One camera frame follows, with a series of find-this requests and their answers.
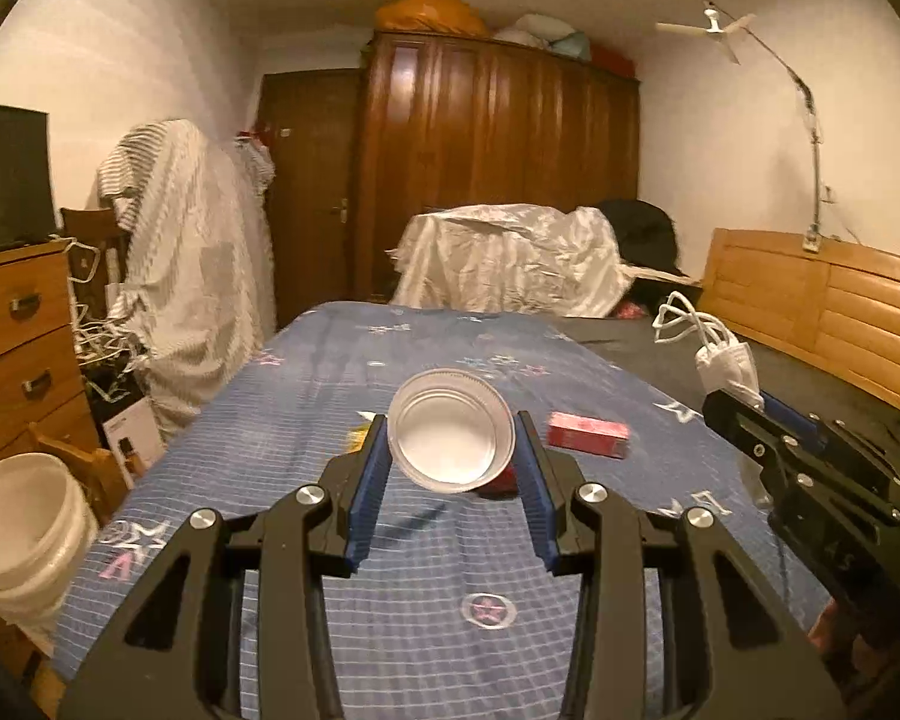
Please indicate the wooden headboard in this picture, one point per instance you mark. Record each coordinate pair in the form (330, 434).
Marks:
(795, 292)

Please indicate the white ceiling fan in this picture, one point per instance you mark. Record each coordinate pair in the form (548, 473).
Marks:
(712, 22)

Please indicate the red patterned bag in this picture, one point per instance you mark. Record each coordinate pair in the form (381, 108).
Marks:
(630, 309)

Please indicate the white plastic bucket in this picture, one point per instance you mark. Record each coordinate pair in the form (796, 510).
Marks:
(30, 525)

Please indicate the wooden dresser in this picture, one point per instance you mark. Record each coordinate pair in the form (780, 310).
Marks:
(15, 360)

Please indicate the orange bag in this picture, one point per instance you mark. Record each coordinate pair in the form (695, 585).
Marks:
(431, 11)

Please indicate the dark wooden wardrobe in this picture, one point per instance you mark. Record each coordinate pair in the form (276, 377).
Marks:
(495, 150)

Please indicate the long red box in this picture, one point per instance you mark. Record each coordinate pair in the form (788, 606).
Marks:
(589, 435)

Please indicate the brown wooden door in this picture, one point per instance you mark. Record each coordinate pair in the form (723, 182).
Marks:
(307, 202)

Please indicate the white satin cloth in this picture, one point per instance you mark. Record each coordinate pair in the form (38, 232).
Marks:
(510, 255)

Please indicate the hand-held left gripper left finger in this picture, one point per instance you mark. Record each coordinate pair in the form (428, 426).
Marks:
(367, 495)

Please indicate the knife block box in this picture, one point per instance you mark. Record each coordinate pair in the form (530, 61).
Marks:
(131, 435)

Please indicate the blue checked star bedsheet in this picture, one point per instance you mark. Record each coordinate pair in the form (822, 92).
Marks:
(450, 615)

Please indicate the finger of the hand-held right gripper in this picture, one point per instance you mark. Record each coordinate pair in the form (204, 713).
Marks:
(795, 420)
(750, 439)

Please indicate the red apple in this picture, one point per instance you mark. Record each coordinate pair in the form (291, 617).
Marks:
(502, 486)

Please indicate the dark wooden chair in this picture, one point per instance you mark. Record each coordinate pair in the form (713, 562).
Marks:
(90, 221)

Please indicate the white wall socket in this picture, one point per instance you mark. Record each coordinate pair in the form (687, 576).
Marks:
(829, 192)

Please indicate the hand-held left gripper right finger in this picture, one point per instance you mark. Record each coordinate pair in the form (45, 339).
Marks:
(536, 495)

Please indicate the black monitor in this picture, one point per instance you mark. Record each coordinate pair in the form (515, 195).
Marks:
(7, 172)

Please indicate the black mattress cover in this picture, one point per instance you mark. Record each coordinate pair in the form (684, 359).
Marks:
(832, 375)

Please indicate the white bags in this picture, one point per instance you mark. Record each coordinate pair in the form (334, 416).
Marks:
(540, 30)

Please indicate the white face mask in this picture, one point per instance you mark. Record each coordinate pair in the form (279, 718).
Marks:
(727, 371)

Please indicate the grey striped cloth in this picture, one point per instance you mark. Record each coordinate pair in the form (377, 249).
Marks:
(187, 277)

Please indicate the black cloth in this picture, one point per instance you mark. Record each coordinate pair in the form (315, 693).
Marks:
(645, 232)

